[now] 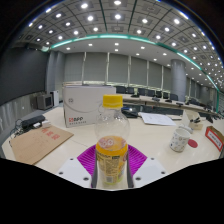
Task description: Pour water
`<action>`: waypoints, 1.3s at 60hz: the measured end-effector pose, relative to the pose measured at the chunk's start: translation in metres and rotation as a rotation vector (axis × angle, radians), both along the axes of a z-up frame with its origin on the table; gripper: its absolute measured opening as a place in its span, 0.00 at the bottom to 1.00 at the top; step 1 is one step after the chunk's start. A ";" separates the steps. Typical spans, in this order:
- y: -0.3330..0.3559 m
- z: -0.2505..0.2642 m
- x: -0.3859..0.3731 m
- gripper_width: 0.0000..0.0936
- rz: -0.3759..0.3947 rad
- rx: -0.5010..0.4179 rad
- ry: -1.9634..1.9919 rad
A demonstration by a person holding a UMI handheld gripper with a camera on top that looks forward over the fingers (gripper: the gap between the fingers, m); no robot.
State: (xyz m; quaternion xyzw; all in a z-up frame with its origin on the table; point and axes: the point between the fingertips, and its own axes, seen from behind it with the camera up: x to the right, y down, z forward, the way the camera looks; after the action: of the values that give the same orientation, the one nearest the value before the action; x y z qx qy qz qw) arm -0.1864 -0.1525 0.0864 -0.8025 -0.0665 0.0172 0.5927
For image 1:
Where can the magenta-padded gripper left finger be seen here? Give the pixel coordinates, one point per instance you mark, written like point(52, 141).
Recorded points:
point(75, 170)

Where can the white desk organizer tray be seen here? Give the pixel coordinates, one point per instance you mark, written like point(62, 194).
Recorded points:
point(191, 116)

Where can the white patterned mug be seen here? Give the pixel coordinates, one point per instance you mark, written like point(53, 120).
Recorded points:
point(179, 140)

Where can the black marker pen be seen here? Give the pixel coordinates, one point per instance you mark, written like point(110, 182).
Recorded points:
point(196, 120)

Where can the black desk phone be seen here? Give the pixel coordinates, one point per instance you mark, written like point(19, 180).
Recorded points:
point(130, 112)

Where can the black microphone base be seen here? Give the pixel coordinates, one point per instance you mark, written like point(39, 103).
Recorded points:
point(209, 119)

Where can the black desk microphones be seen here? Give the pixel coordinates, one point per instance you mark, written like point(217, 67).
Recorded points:
point(156, 98)

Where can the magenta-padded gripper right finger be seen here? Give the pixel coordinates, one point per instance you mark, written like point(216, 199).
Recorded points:
point(148, 170)

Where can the white computer tower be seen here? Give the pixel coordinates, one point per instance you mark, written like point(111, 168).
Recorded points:
point(55, 98)

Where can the white paper sheet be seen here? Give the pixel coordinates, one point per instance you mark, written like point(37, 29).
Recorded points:
point(156, 119)

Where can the black flat device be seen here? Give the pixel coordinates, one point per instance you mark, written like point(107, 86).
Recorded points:
point(32, 121)

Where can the yellow-capped orange drink bottle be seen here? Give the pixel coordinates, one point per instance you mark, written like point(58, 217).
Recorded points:
point(111, 160)

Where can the brown paper envelope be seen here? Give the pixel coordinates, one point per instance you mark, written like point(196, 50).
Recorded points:
point(38, 143)

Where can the row of black chairs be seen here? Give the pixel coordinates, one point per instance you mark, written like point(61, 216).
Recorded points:
point(150, 92)

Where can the ceiling spot lights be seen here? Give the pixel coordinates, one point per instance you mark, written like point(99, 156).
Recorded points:
point(117, 16)

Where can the grey box monitor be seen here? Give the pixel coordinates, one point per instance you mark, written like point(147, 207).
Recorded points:
point(44, 101)

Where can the red open cardboard box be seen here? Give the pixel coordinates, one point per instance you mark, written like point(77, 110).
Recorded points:
point(215, 137)

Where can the white cardboard box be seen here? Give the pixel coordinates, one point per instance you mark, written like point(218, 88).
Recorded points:
point(85, 105)

